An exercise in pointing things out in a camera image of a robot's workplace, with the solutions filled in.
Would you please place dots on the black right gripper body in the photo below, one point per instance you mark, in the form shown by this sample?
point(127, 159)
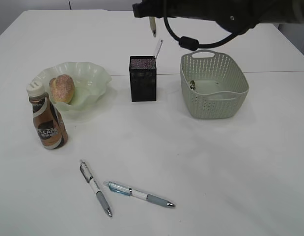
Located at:
point(234, 16)

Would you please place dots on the clear plastic ruler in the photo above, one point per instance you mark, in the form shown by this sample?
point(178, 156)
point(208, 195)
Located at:
point(158, 48)

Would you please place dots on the paper ball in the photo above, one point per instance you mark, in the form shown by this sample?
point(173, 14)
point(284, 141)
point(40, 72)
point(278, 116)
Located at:
point(192, 85)

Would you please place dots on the cream green pen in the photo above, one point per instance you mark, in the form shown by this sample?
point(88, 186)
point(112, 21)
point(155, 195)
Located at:
point(153, 26)

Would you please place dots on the sugared bread roll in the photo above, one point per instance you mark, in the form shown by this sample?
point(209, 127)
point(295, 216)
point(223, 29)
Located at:
point(62, 88)

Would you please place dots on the brown coffee drink bottle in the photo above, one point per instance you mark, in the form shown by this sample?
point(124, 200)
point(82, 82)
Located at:
point(47, 119)

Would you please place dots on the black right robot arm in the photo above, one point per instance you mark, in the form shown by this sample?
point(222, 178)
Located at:
point(279, 11)

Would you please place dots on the pale green plastic basket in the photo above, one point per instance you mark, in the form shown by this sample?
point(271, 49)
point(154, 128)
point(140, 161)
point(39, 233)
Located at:
point(221, 86)

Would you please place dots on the black perforated pen holder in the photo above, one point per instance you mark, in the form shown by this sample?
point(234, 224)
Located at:
point(143, 78)

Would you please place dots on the blue clip grey pen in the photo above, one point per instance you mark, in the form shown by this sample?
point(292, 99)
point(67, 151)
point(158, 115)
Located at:
point(125, 190)

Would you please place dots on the grey grip clear pen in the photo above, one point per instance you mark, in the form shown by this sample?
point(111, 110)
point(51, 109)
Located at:
point(87, 174)

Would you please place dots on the pale green wavy glass bowl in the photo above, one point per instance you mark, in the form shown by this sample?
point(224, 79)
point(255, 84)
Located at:
point(90, 80)

